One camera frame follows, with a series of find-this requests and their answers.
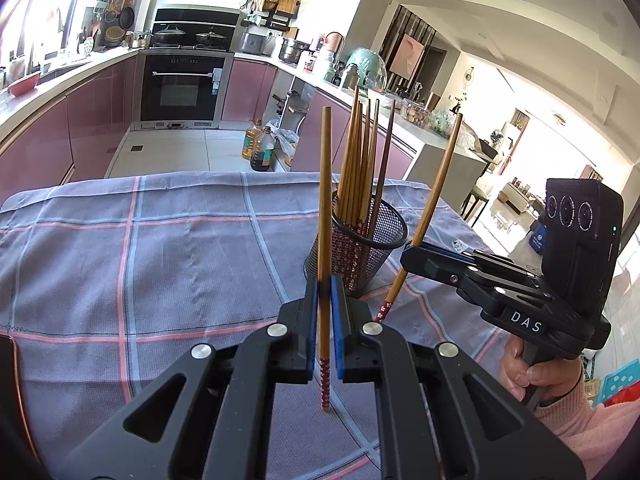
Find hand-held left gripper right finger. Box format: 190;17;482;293
330;275;586;480

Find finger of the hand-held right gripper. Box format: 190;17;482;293
400;245;473;291
412;241;478;262

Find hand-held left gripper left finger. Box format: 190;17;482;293
55;275;321;480

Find black mesh utensil holder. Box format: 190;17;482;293
304;191;408;298

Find wooden chopstick red patterned end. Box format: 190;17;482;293
317;106;332;413
372;112;464;323

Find dark brown chopstick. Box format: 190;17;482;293
369;99;397;236

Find bunch of wooden chopsticks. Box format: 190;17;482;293
334;85;381;228

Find person's right forearm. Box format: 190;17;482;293
532;380;640;480

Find person's right hand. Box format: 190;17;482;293
497;332;585;406

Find dining chair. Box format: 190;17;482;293
460;142;501;221

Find blue plastic crate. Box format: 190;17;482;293
595;367;638;406

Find clear snack container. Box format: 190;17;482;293
400;99;431;126

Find grey checked tablecloth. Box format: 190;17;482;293
0;170;511;480

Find dark sauce bottle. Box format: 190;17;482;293
249;126;276;172

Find clear plastic bag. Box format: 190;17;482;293
267;117;301;161

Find yellow oil bottle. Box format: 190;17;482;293
241;118;263;161

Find green countertop appliance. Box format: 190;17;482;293
345;47;388;91

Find pink base cabinets beside oven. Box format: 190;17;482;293
220;57;416;181

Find steel stockpot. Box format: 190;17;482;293
277;37;308;65

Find built-in oven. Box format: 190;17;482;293
132;52;235;131

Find silver rice cooker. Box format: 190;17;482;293
235;27;273;56

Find black phone orange edge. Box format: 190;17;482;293
0;334;38;466

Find pink base cabinets under window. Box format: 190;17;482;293
0;52;146;191

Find black wok with lid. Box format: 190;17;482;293
152;24;187;46

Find black range hood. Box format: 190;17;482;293
150;6;242;53

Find red bowl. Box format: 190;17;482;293
7;71;42;97

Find kitchen window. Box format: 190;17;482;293
0;0;88;68

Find pink wall painting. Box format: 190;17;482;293
390;33;426;78

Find black wall rack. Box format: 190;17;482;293
247;0;301;31

